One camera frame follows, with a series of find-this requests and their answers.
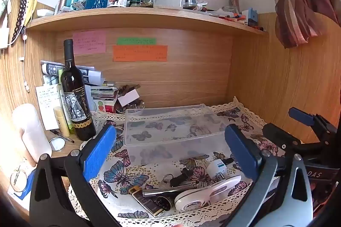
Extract silver metal tube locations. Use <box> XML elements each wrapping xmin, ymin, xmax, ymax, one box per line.
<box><xmin>142</xmin><ymin>183</ymin><xmax>199</xmax><ymax>197</ymax></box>

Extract white cylinder roll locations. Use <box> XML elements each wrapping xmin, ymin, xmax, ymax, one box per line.
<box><xmin>12</xmin><ymin>104</ymin><xmax>52</xmax><ymax>166</ymax></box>

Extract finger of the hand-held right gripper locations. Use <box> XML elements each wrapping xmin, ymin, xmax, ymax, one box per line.
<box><xmin>289</xmin><ymin>107</ymin><xmax>324</xmax><ymax>133</ymax></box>
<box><xmin>262</xmin><ymin>123</ymin><xmax>304</xmax><ymax>150</ymax></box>

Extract white card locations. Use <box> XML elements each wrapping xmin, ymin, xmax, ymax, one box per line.
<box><xmin>118</xmin><ymin>90</ymin><xmax>140</xmax><ymax>107</ymax></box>

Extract pale yellow tube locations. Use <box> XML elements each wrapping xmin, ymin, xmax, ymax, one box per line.
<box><xmin>53</xmin><ymin>106</ymin><xmax>70</xmax><ymax>137</ymax></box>

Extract white cable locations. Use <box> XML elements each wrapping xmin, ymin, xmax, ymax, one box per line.
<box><xmin>21</xmin><ymin>33</ymin><xmax>30</xmax><ymax>93</ymax></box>

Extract rolled magazine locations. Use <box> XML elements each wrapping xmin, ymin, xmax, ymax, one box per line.
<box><xmin>40</xmin><ymin>60</ymin><xmax>105</xmax><ymax>86</ymax></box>

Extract dark wine bottle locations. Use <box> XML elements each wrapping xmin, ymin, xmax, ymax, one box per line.
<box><xmin>61</xmin><ymin>39</ymin><xmax>97</xmax><ymax>141</ymax></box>

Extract white hairbrush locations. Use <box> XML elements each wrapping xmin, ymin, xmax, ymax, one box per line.
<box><xmin>153</xmin><ymin>0</ymin><xmax>184</xmax><ymax>9</ymax></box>

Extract orange paper note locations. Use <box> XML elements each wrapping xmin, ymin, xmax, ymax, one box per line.
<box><xmin>113</xmin><ymin>45</ymin><xmax>168</xmax><ymax>62</ymax></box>

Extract dark pen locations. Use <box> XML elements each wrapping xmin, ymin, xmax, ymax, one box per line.
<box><xmin>51</xmin><ymin>129</ymin><xmax>75</xmax><ymax>143</ymax></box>

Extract small round mirror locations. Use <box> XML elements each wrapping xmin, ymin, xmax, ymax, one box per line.
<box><xmin>49</xmin><ymin>137</ymin><xmax>66</xmax><ymax>151</ymax></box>

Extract pile of pens and clutter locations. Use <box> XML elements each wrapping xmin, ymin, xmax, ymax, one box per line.
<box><xmin>197</xmin><ymin>1</ymin><xmax>264</xmax><ymax>30</ymax></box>

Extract bowl of small trinkets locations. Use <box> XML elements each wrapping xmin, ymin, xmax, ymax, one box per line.
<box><xmin>116</xmin><ymin>85</ymin><xmax>146</xmax><ymax>114</ymax></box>

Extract round black cap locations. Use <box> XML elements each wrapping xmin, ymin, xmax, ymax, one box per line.
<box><xmin>156</xmin><ymin>196</ymin><xmax>173</xmax><ymax>211</ymax></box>

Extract pink paper note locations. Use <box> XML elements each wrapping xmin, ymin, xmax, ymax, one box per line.
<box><xmin>73</xmin><ymin>30</ymin><xmax>106</xmax><ymax>55</ymax></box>

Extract white handwritten note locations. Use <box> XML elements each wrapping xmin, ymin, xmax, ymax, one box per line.
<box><xmin>36</xmin><ymin>85</ymin><xmax>63</xmax><ymax>130</ymax></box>

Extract dark bead necklace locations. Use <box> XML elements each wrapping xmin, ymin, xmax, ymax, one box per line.
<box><xmin>12</xmin><ymin>0</ymin><xmax>28</xmax><ymax>41</ymax></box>

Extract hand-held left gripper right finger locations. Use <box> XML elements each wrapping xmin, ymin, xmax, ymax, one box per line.
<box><xmin>221</xmin><ymin>124</ymin><xmax>313</xmax><ymax>227</ymax></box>

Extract green paper note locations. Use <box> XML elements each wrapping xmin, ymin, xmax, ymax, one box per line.
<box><xmin>117</xmin><ymin>37</ymin><xmax>156</xmax><ymax>45</ymax></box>

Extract stack of books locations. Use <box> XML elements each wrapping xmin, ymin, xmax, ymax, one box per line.
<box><xmin>89</xmin><ymin>82</ymin><xmax>118</xmax><ymax>114</ymax></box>

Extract white oval handheld device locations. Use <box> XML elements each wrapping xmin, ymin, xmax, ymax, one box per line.
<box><xmin>174</xmin><ymin>175</ymin><xmax>242</xmax><ymax>212</ymax></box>

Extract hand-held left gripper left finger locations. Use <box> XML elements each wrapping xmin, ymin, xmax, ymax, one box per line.
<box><xmin>29</xmin><ymin>124</ymin><xmax>123</xmax><ymax>227</ymax></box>

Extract white wall charger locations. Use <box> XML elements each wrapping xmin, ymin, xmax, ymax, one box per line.
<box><xmin>0</xmin><ymin>27</ymin><xmax>11</xmax><ymax>50</ymax></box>

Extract wooden shelf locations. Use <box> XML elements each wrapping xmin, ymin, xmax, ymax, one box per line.
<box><xmin>25</xmin><ymin>7</ymin><xmax>268</xmax><ymax>35</ymax></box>

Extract small blue box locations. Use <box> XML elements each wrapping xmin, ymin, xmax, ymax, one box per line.
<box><xmin>246</xmin><ymin>7</ymin><xmax>259</xmax><ymax>26</ymax></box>

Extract small white dropper bottle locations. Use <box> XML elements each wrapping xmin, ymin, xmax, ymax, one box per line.
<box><xmin>206</xmin><ymin>157</ymin><xmax>234</xmax><ymax>180</ymax></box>

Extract black key fob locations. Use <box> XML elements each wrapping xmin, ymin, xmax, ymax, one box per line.
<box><xmin>163</xmin><ymin>167</ymin><xmax>196</xmax><ymax>187</ymax></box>

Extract blue and white packet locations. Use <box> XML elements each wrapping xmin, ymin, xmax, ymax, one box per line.
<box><xmin>8</xmin><ymin>168</ymin><xmax>36</xmax><ymax>201</ymax></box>

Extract clear plastic container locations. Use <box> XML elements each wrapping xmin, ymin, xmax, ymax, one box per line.
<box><xmin>124</xmin><ymin>104</ymin><xmax>235</xmax><ymax>164</ymax></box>

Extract wire frame glasses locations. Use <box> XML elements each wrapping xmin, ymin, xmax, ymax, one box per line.
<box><xmin>10</xmin><ymin>163</ymin><xmax>28</xmax><ymax>193</ymax></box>

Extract butterfly print lace tablecloth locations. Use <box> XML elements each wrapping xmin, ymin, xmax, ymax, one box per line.
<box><xmin>68</xmin><ymin>96</ymin><xmax>293</xmax><ymax>227</ymax></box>

